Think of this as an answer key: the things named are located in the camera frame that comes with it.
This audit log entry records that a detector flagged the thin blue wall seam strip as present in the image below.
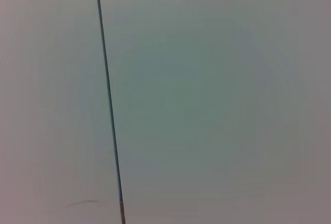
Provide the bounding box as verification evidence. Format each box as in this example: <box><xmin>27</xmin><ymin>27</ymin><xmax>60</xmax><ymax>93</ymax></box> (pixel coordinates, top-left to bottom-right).
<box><xmin>94</xmin><ymin>0</ymin><xmax>127</xmax><ymax>224</ymax></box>

